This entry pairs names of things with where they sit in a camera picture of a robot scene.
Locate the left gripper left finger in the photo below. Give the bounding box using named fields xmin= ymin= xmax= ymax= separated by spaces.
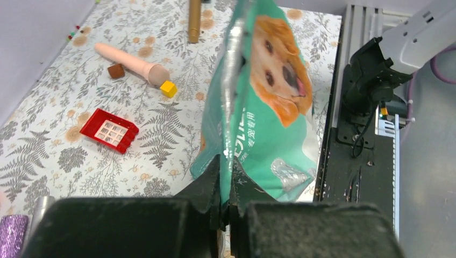
xmin=22 ymin=156 xmax=220 ymax=257

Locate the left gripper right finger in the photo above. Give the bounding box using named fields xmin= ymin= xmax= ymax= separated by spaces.
xmin=230 ymin=161 xmax=404 ymax=257

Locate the green pet food bag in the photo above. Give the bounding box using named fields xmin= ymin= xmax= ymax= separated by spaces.
xmin=190 ymin=1 xmax=319 ymax=203

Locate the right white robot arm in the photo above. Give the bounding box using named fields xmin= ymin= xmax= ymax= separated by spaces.
xmin=343 ymin=1 xmax=455 ymax=116

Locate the red window brick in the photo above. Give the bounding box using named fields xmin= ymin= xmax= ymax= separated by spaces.
xmin=80 ymin=109 xmax=139 ymax=154

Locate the floral table mat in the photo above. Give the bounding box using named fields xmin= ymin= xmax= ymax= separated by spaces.
xmin=0 ymin=0 xmax=343 ymax=258

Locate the yellow cube block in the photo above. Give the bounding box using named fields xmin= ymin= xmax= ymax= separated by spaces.
xmin=160 ymin=81 xmax=177 ymax=98

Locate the silver toy microphone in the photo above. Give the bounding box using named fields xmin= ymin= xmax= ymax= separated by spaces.
xmin=27 ymin=196 xmax=56 ymax=241

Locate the brown cube block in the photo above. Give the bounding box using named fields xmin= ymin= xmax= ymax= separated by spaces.
xmin=108 ymin=63 xmax=125 ymax=79

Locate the purple glitter toy microphone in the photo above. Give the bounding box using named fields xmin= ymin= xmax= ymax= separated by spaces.
xmin=1 ymin=214 xmax=29 ymax=258

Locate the gold toy microphone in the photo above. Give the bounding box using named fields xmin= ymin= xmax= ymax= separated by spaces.
xmin=188 ymin=0 xmax=202 ymax=44

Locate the black mounting base plate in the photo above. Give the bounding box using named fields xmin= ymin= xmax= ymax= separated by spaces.
xmin=313 ymin=108 xmax=400 ymax=231

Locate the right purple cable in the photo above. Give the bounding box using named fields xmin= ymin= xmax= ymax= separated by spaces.
xmin=398 ymin=46 xmax=456 ymax=143

